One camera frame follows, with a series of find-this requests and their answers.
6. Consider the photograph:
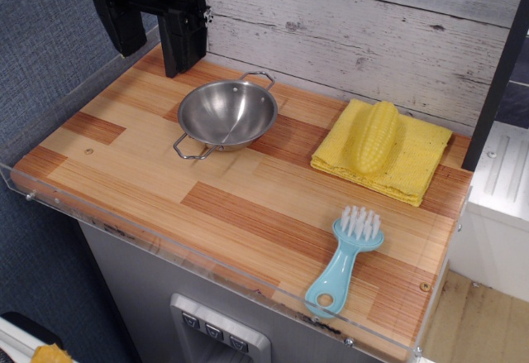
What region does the grey toy fridge cabinet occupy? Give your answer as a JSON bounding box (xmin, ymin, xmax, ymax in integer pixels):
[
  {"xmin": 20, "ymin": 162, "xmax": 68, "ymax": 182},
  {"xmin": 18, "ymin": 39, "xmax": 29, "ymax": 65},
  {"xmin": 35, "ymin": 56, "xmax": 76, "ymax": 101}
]
[{"xmin": 80, "ymin": 223, "xmax": 376, "ymax": 362}]

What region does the yellow toy corn cob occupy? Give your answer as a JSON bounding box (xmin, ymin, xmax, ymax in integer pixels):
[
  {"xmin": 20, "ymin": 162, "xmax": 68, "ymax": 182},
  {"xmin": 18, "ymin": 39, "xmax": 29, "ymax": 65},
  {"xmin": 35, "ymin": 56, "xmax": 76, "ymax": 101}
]
[{"xmin": 351, "ymin": 102, "xmax": 398, "ymax": 174}]

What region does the black right frame post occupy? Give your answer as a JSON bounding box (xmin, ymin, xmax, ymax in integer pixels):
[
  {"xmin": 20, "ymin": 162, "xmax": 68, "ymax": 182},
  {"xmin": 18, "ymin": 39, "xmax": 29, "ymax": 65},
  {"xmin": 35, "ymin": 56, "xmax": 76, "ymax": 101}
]
[{"xmin": 460, "ymin": 0, "xmax": 529, "ymax": 172}]

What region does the light blue dish brush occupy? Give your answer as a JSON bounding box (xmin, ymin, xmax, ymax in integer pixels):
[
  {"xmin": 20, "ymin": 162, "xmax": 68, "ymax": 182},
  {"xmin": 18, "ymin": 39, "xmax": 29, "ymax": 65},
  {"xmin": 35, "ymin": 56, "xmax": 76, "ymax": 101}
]
[{"xmin": 305, "ymin": 206, "xmax": 384, "ymax": 318}]

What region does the yellow object at corner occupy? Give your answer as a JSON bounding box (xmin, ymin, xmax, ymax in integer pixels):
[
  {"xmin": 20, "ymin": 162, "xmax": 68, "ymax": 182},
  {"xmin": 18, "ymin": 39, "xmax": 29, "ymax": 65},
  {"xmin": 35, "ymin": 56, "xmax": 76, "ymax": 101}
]
[{"xmin": 30, "ymin": 344, "xmax": 74, "ymax": 363}]

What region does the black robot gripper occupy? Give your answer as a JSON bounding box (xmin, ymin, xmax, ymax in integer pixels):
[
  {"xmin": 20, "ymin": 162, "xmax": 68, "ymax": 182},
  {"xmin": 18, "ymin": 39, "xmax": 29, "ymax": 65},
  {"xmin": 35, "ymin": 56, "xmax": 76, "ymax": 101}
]
[{"xmin": 93, "ymin": 0, "xmax": 212, "ymax": 78}]

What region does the white ridged counter unit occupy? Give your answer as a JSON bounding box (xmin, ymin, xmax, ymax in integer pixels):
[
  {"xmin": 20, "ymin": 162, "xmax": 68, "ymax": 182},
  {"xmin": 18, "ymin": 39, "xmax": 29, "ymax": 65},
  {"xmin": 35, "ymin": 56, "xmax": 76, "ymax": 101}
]
[{"xmin": 448, "ymin": 122, "xmax": 528, "ymax": 301}]

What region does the silver dispenser button panel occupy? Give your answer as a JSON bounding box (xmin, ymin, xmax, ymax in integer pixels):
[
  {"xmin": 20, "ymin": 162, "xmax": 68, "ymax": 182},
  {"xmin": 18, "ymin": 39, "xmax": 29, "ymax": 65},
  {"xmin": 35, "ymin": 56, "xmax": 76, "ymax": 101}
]
[{"xmin": 170, "ymin": 293, "xmax": 272, "ymax": 362}]

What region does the folded yellow cloth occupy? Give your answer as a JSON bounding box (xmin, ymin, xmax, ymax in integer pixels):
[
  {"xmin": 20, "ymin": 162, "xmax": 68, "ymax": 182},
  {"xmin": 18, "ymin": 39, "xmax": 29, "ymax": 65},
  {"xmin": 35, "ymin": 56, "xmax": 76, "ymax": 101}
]
[{"xmin": 310, "ymin": 99, "xmax": 452, "ymax": 207}]

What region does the small steel pan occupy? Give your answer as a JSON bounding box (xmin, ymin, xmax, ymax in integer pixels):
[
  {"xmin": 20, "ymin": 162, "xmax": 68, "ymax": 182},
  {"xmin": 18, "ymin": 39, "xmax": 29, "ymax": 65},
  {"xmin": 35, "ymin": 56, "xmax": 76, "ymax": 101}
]
[{"xmin": 174, "ymin": 71, "xmax": 279, "ymax": 160}]

